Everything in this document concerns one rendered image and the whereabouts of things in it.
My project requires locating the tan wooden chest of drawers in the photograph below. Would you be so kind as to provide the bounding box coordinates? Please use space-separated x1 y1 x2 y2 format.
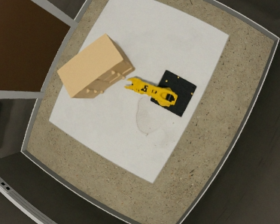
57 33 135 98

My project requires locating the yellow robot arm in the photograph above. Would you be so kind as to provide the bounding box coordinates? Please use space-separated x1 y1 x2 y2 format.
134 82 178 107

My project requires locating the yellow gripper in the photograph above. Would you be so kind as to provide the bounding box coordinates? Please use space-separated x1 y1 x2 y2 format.
124 77 142 90

